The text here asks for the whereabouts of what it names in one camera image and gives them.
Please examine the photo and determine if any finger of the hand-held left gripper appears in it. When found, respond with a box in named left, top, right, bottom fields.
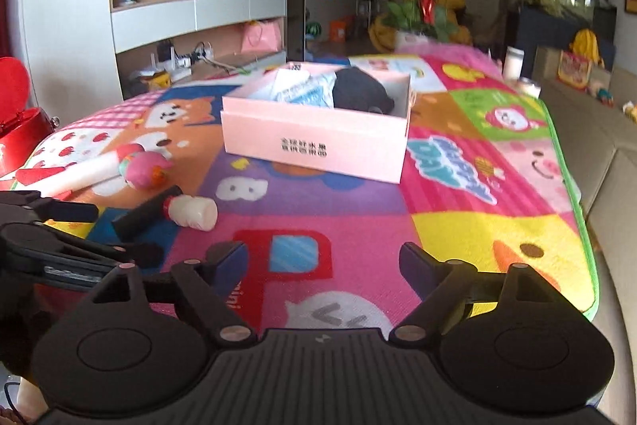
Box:
left=0, top=222, right=165, bottom=269
left=0, top=190, right=100, bottom=225

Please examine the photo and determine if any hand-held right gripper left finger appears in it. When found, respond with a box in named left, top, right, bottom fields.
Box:
left=92, top=242, right=257, bottom=347

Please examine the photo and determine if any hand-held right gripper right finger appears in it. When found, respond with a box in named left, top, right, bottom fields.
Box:
left=388, top=242, right=561, bottom=346

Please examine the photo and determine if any white and red rocket plush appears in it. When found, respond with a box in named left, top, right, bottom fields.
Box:
left=14, top=150, right=125, bottom=203

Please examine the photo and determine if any black cylinder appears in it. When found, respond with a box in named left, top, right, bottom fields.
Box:
left=111, top=185, right=184, bottom=243

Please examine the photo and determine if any pink round toy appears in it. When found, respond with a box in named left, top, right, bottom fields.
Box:
left=117, top=143, right=174, bottom=192

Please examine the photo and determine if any pink cardboard box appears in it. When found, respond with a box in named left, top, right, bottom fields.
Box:
left=220, top=61, right=417, bottom=185

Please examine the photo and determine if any blue and white tissue pack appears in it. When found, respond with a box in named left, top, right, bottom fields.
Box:
left=249, top=67, right=340, bottom=108

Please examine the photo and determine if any person's left forearm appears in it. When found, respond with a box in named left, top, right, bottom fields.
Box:
left=17, top=378, right=53, bottom=423

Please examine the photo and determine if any colourful cartoon play mat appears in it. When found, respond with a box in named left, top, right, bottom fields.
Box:
left=0, top=44, right=600, bottom=331

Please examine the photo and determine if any red heart-lid box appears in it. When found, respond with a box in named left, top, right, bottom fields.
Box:
left=0, top=57, right=53, bottom=179

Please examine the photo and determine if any yellow toy on shelf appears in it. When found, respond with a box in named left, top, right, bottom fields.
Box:
left=142, top=71, right=173, bottom=90

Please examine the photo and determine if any black fabric pouch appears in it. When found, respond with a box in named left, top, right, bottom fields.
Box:
left=331, top=67, right=400, bottom=114

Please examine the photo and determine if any white power strip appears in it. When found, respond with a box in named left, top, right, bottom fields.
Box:
left=169, top=49, right=216, bottom=68

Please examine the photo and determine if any small glass jar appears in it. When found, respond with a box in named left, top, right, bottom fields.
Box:
left=516, top=77, right=543, bottom=100

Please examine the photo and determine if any beige sofa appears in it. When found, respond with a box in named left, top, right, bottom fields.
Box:
left=532, top=67, right=637, bottom=411

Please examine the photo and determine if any white jar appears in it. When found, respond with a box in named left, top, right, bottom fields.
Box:
left=502, top=47, right=526, bottom=81

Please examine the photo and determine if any pink gift bag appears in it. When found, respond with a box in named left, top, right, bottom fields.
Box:
left=241, top=20, right=282, bottom=54

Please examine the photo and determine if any white television cabinet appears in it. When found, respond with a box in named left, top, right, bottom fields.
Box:
left=110, top=0, right=289, bottom=102

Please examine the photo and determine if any colourful printed toy box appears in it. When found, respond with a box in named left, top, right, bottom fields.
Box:
left=556, top=49, right=593, bottom=88

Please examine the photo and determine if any dark cabinet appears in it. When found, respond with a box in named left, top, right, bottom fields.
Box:
left=508, top=4, right=618, bottom=72

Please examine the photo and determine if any yellow backpack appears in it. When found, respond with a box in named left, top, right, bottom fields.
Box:
left=570, top=28, right=605, bottom=67

